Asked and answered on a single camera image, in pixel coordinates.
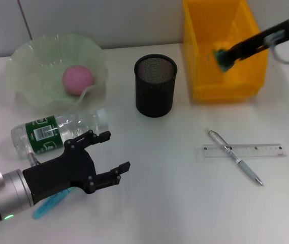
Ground black mesh pen holder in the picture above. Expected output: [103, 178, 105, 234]
[134, 53, 178, 118]

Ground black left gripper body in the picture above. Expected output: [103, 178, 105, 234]
[22, 139, 97, 206]

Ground clear plastic ruler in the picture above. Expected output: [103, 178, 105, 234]
[202, 143, 287, 158]

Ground left gripper silver plug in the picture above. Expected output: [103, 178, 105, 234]
[26, 152, 38, 167]

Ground clear bottle green label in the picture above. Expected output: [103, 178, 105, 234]
[10, 108, 109, 160]

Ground blue teal scissors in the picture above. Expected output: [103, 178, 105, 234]
[32, 188, 76, 220]

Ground pale green glass fruit bowl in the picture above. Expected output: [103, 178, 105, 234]
[6, 33, 109, 114]

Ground right gripper cable silver plug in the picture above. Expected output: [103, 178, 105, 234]
[268, 33, 289, 65]

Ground pink peach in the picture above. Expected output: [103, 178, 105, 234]
[62, 65, 95, 96]

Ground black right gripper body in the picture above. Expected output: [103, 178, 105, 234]
[258, 19, 289, 48]

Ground yellow plastic bin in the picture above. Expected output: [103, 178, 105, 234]
[183, 0, 269, 102]

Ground silver ballpoint pen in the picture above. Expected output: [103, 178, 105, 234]
[207, 129, 264, 187]

